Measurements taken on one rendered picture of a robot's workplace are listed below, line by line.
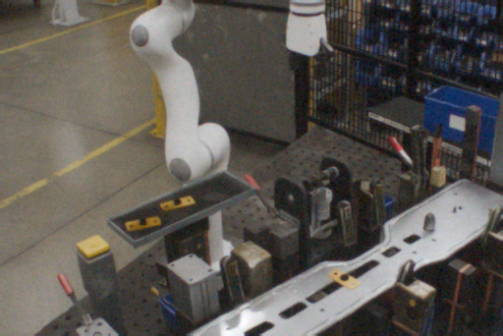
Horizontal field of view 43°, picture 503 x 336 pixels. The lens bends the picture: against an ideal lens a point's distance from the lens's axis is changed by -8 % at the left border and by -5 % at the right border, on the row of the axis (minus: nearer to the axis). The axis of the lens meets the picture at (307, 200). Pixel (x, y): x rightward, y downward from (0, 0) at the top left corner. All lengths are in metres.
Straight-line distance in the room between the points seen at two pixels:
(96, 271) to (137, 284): 0.64
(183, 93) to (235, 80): 2.50
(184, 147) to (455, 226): 0.78
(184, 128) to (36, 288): 1.86
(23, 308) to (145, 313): 1.40
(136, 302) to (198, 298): 0.63
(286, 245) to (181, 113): 0.46
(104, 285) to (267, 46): 2.73
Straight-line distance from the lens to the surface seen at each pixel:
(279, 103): 4.19
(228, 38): 4.25
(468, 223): 1.92
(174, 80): 1.81
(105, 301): 1.62
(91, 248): 1.55
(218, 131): 1.94
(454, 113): 2.30
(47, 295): 3.43
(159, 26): 1.74
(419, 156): 1.97
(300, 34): 1.61
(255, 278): 1.60
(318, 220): 1.82
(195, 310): 1.52
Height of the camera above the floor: 1.99
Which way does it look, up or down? 30 degrees down
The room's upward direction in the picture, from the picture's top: straight up
